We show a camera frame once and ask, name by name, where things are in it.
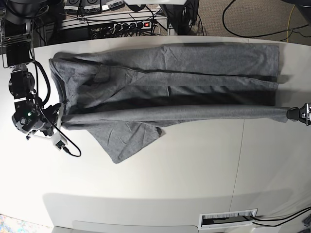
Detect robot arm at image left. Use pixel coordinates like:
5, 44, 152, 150
0, 0, 67, 150

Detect grey T-shirt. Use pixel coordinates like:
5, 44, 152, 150
49, 44, 288, 164

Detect black power strip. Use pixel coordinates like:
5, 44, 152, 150
90, 21, 153, 38

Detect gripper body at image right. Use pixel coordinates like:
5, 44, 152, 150
286, 103, 309, 124

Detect black cables at table edge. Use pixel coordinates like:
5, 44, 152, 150
251, 206, 311, 228

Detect table cable grommet box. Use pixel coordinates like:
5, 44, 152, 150
198, 209, 258, 230

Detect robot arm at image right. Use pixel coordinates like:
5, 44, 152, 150
286, 103, 311, 126

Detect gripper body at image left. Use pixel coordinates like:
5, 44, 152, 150
12, 103, 61, 137

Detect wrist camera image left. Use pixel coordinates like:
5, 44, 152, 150
51, 134, 69, 153

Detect white equipment shelf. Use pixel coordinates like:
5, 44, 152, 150
60, 11, 168, 29

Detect yellow cable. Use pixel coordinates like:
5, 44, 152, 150
285, 3, 296, 42

